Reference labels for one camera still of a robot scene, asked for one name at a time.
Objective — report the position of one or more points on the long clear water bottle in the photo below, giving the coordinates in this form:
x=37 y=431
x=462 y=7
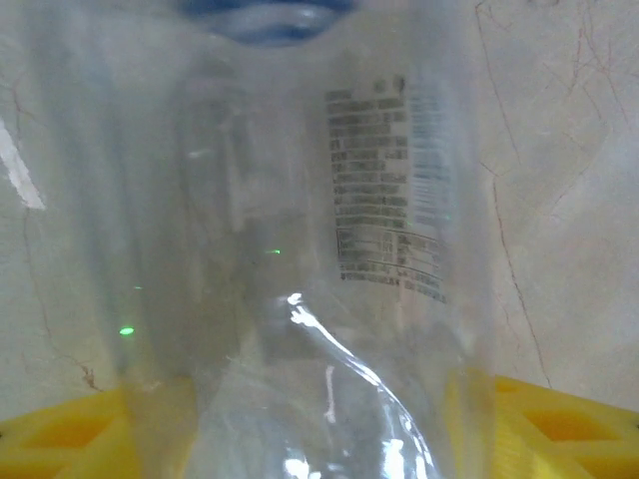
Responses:
x=299 y=199

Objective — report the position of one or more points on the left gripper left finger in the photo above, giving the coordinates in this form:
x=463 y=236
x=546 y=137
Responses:
x=60 y=439

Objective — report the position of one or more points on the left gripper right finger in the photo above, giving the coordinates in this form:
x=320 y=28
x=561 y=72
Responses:
x=549 y=424

